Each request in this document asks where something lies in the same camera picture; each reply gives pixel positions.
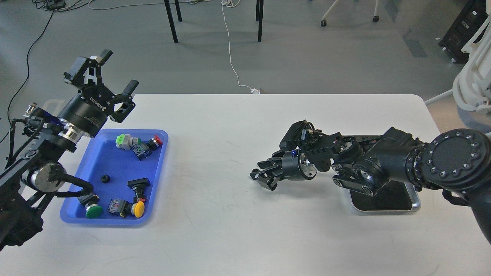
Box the black Robotiq body image left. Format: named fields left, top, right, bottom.
left=58, top=93, right=114, bottom=138

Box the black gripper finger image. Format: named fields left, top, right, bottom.
left=109, top=80, right=139, bottom=123
left=257, top=155, right=283, bottom=172
left=250, top=168, right=283, bottom=191
left=64, top=49, right=113, bottom=100

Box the black Robotiq body image right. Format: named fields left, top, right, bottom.
left=280, top=149, right=318, bottom=181

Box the small black gear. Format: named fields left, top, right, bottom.
left=250, top=172, right=259, bottom=180
left=100, top=174, right=110, bottom=183

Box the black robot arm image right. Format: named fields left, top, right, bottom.
left=250, top=120, right=491, bottom=240

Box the blue plastic tray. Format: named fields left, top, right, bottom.
left=60, top=129, right=168, bottom=225

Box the silver metal tray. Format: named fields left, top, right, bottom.
left=349, top=181, right=421, bottom=215

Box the black square push button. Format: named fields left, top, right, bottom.
left=127, top=177, right=150, bottom=203

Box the black table leg left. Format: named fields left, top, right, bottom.
left=164, top=0, right=182, bottom=44

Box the black table leg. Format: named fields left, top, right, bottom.
left=255, top=0, right=264, bottom=43
left=164, top=0, right=182, bottom=44

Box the green round push button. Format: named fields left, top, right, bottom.
left=77, top=193, right=103, bottom=219

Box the white chair base with casters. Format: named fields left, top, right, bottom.
left=318, top=0, right=367, bottom=28

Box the black table leg right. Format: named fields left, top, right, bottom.
left=255, top=0, right=264, bottom=43

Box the black cart on wheels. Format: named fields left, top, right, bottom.
left=438, top=0, right=488, bottom=64

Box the green white push button switch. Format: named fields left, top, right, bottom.
left=115, top=133, right=142, bottom=150

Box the red push button switch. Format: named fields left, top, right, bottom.
left=131, top=135, right=163, bottom=161

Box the black cable on floor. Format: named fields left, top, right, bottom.
left=0, top=0, right=89, bottom=145

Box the white cable on floor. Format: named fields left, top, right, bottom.
left=88, top=0, right=260, bottom=94

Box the yellow push button switch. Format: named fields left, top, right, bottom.
left=107, top=199, right=145, bottom=218

